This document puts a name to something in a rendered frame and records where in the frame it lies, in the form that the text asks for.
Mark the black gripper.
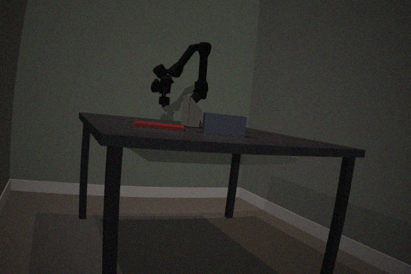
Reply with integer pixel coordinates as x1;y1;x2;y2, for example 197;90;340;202
159;76;172;107

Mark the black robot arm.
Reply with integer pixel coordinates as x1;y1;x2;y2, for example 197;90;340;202
151;42;211;103

